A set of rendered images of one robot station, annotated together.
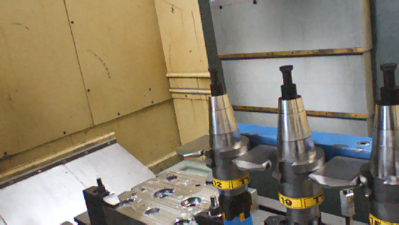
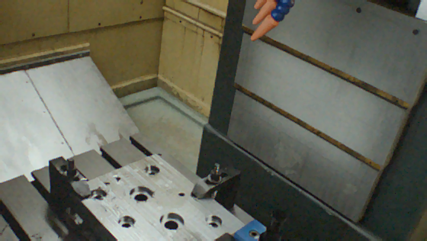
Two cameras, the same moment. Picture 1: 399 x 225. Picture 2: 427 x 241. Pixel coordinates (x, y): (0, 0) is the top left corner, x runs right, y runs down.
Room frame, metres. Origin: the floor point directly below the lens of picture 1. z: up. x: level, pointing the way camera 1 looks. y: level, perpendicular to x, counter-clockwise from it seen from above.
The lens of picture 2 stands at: (0.22, 0.10, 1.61)
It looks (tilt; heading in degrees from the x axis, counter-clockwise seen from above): 30 degrees down; 353
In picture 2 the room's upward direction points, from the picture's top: 10 degrees clockwise
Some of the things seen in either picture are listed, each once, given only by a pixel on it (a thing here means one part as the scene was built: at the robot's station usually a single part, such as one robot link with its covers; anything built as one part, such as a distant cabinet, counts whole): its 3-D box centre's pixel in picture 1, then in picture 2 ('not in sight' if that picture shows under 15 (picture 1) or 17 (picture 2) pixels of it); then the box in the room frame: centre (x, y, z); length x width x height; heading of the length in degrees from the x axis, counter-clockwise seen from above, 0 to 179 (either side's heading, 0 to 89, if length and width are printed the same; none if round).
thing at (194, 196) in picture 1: (178, 206); (155, 216); (0.89, 0.09, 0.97); 0.29 x 0.23 x 0.05; 42
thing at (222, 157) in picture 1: (226, 152); not in sight; (0.53, -0.02, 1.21); 0.06 x 0.06 x 0.03
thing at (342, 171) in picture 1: (342, 172); not in sight; (0.41, -0.14, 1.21); 0.07 x 0.05 x 0.01; 132
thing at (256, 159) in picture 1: (259, 157); not in sight; (0.49, -0.06, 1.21); 0.07 x 0.05 x 0.01; 132
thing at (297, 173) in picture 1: (297, 164); not in sight; (0.45, -0.10, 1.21); 0.06 x 0.06 x 0.03
